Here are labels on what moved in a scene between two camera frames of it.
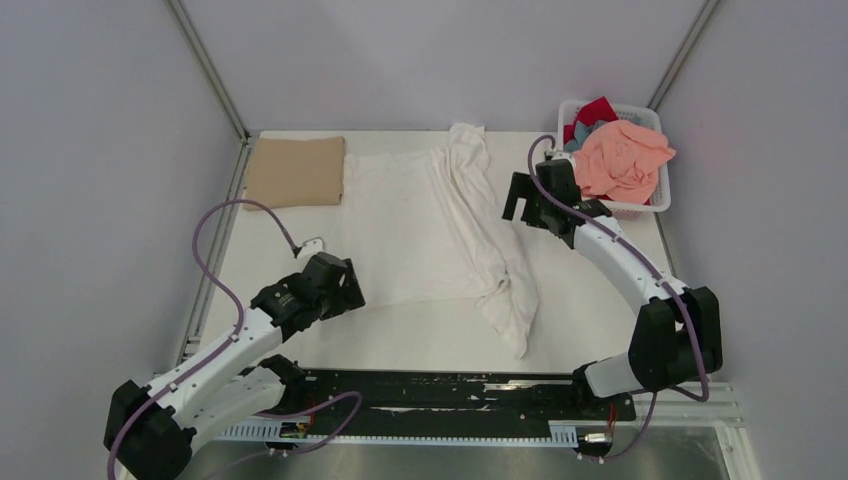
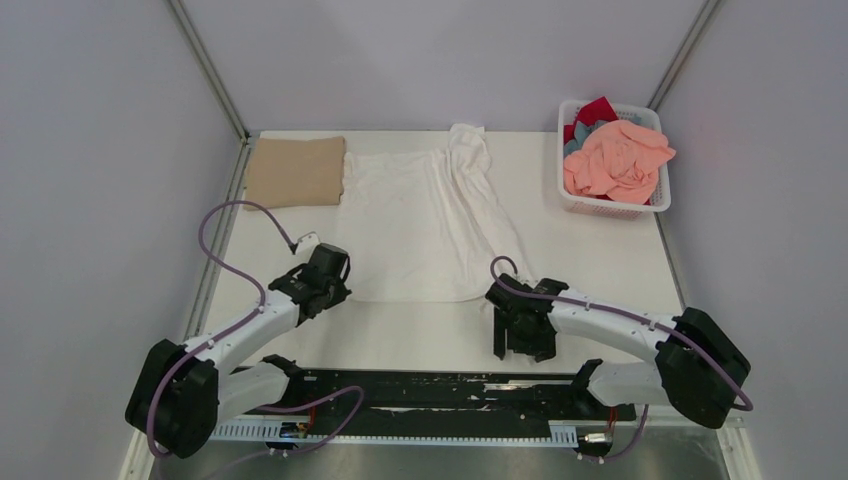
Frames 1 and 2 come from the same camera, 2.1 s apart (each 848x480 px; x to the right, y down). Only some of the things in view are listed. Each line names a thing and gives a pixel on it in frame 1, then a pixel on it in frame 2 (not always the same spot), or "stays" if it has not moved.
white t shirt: (424, 226) stays
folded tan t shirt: (291, 173) stays
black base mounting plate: (352, 397) stays
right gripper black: (522, 186) -> (543, 348)
